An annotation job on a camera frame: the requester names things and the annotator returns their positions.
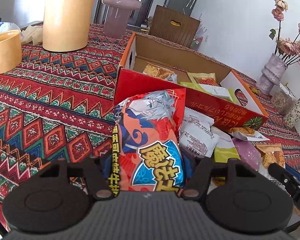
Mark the pink snack packet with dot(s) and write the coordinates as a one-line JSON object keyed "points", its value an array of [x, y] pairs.
{"points": [[248, 153]]}

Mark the white snack packet front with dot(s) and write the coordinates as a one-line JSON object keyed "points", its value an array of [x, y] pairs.
{"points": [[197, 140]]}

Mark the long yellow spicy strip pack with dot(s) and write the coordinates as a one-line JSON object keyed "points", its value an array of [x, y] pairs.
{"points": [[203, 78]]}

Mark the yellow ceramic mug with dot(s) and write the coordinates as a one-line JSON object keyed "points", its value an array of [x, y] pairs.
{"points": [[10, 50]]}

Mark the large red chip bag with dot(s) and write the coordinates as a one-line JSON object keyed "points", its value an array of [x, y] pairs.
{"points": [[146, 154]]}

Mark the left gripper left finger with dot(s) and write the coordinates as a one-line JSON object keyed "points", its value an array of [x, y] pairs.
{"points": [[57, 197]]}

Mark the yellow thermos jug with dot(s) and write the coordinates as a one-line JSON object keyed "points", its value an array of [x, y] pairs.
{"points": [[66, 24]]}

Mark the patterned red tablecloth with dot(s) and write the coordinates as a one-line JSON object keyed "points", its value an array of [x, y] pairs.
{"points": [[57, 106]]}

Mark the textured lilac vase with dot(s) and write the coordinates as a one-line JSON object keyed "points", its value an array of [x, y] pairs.
{"points": [[272, 73]]}

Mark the pink mushroom-shaped vase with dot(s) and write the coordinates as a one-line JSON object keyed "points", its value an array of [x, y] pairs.
{"points": [[118, 15]]}

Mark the floral patterned small vase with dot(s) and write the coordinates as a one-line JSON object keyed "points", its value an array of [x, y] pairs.
{"points": [[293, 115]]}

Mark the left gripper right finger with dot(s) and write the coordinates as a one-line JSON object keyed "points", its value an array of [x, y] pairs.
{"points": [[238, 198]]}

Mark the dried pink roses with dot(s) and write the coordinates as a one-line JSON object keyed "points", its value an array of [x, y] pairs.
{"points": [[287, 34]]}

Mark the white cracker packet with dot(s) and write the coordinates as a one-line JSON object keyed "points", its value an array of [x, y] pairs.
{"points": [[160, 73]]}

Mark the brown wooden chair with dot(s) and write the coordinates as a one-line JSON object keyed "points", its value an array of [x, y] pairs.
{"points": [[173, 26]]}

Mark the red cardboard snack box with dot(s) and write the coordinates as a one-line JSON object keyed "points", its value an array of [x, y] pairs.
{"points": [[150, 63]]}

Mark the dark entrance door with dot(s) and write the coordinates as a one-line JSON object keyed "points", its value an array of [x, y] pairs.
{"points": [[138, 17]]}

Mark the green snack packet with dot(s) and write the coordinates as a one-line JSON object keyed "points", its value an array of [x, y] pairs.
{"points": [[225, 148]]}

